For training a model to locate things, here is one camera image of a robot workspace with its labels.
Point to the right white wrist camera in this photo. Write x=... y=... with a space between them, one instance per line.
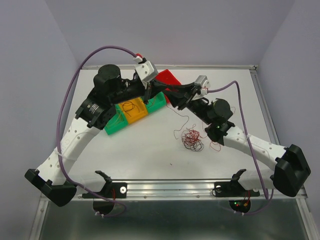
x=202 y=83

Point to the aluminium front rail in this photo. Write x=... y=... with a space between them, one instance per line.
x=143 y=190

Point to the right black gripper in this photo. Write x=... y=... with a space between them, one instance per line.
x=184 y=97

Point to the green bin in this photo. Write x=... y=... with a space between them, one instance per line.
x=156 y=103
x=116 y=123

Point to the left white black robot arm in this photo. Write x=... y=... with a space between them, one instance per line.
x=109 y=89

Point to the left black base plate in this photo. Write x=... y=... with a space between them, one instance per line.
x=114 y=189

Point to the yellow bin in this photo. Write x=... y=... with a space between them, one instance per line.
x=134 y=110

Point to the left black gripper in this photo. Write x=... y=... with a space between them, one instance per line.
x=155 y=87

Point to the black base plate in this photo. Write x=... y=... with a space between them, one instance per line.
x=227 y=189
x=114 y=189

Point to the red bin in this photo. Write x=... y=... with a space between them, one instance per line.
x=168 y=78

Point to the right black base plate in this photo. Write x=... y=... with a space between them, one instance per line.
x=227 y=189

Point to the leftmost green bin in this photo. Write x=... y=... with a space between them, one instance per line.
x=116 y=123

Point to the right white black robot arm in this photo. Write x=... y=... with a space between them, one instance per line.
x=276 y=167

